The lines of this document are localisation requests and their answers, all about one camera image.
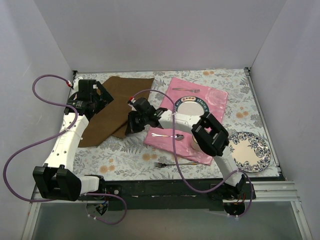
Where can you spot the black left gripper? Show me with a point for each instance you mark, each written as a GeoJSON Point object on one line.
{"type": "Point", "coordinates": [100, 95]}

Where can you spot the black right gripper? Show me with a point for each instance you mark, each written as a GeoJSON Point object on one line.
{"type": "Point", "coordinates": [135, 120]}

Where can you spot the brown cloth napkin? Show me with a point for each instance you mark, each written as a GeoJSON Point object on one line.
{"type": "Point", "coordinates": [112, 120]}

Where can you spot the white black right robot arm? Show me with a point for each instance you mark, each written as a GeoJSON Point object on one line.
{"type": "Point", "coordinates": [211, 136]}

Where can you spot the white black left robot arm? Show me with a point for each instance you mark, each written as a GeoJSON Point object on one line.
{"type": "Point", "coordinates": [55, 179]}

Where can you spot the dark fork on tablecloth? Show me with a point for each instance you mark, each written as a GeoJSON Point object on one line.
{"type": "Point", "coordinates": [175, 164]}

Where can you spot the silver spoon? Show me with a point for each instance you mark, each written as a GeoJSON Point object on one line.
{"type": "Point", "coordinates": [177, 137]}

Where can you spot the silver fork on placemat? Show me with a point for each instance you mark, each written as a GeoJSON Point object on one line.
{"type": "Point", "coordinates": [185, 89]}

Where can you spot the pink floral placemat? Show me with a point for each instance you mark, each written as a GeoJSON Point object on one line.
{"type": "Point", "coordinates": [216, 100]}

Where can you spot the green rimmed white plate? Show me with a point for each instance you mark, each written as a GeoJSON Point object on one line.
{"type": "Point", "coordinates": [191, 105]}

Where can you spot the cream mug dark rim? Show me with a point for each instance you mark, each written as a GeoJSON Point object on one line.
{"type": "Point", "coordinates": [195, 145]}

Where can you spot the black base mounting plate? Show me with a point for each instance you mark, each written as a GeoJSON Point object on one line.
{"type": "Point", "coordinates": [171, 194]}

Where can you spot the blue floral white plate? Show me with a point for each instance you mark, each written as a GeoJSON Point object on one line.
{"type": "Point", "coordinates": [249, 151]}

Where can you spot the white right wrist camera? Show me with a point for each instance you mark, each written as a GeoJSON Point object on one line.
{"type": "Point", "coordinates": [131, 102]}

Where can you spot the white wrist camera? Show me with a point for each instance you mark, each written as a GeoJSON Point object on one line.
{"type": "Point", "coordinates": [131, 102]}
{"type": "Point", "coordinates": [73, 85]}

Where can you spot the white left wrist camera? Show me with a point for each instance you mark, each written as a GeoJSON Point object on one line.
{"type": "Point", "coordinates": [73, 85]}

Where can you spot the aluminium table frame rail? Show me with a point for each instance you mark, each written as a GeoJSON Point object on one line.
{"type": "Point", "coordinates": [275, 214]}

